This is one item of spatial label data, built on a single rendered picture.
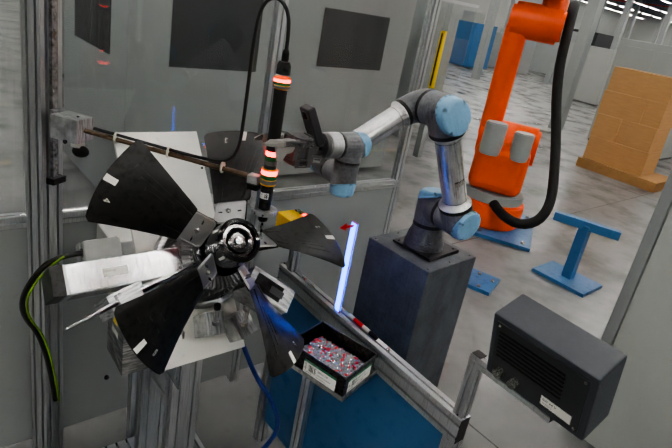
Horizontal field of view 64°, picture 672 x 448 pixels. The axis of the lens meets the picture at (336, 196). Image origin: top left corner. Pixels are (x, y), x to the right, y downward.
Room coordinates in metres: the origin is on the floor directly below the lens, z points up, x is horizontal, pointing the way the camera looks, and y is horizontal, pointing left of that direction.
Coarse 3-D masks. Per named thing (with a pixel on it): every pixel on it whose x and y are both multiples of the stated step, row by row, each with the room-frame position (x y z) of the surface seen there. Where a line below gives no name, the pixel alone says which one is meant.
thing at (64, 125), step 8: (56, 112) 1.48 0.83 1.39; (64, 112) 1.49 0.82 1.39; (72, 112) 1.51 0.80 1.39; (56, 120) 1.45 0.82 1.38; (64, 120) 1.44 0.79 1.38; (72, 120) 1.43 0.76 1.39; (80, 120) 1.45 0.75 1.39; (88, 120) 1.48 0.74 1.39; (56, 128) 1.45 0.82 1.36; (64, 128) 1.44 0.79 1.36; (72, 128) 1.43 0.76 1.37; (80, 128) 1.45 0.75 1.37; (88, 128) 1.48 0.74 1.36; (56, 136) 1.45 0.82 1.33; (64, 136) 1.44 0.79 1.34; (72, 136) 1.43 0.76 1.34; (80, 136) 1.45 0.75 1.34; (88, 136) 1.48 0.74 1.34
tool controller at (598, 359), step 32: (512, 320) 1.07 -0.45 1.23; (544, 320) 1.07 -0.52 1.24; (512, 352) 1.06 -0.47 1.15; (544, 352) 1.00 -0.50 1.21; (576, 352) 0.98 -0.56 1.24; (608, 352) 0.98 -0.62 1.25; (512, 384) 1.04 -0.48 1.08; (544, 384) 1.00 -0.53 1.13; (576, 384) 0.94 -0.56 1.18; (608, 384) 0.94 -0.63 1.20; (576, 416) 0.94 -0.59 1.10
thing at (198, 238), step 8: (200, 216) 1.24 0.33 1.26; (192, 224) 1.24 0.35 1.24; (200, 224) 1.24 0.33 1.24; (208, 224) 1.25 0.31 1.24; (184, 232) 1.24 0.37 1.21; (192, 232) 1.24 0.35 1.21; (200, 232) 1.25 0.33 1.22; (208, 232) 1.25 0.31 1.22; (184, 240) 1.24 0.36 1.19; (192, 240) 1.24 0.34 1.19; (200, 240) 1.25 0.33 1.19
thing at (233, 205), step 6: (216, 204) 1.35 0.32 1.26; (222, 204) 1.35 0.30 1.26; (228, 204) 1.35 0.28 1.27; (234, 204) 1.34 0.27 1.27; (240, 204) 1.34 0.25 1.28; (216, 210) 1.34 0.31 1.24; (222, 210) 1.34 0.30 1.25; (234, 210) 1.33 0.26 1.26; (216, 216) 1.33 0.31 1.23; (222, 216) 1.32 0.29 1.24; (228, 216) 1.32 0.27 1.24; (234, 216) 1.31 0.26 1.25; (240, 216) 1.31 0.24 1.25; (222, 222) 1.31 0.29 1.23
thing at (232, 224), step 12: (216, 228) 1.25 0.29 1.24; (228, 228) 1.24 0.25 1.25; (240, 228) 1.25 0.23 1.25; (252, 228) 1.27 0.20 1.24; (216, 240) 1.20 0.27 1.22; (228, 240) 1.21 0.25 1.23; (252, 240) 1.26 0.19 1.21; (204, 252) 1.26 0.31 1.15; (216, 252) 1.20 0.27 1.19; (228, 252) 1.19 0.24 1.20; (240, 252) 1.21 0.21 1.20; (252, 252) 1.23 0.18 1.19; (216, 264) 1.25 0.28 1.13; (228, 264) 1.21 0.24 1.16; (240, 264) 1.21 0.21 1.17; (216, 276) 1.25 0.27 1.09
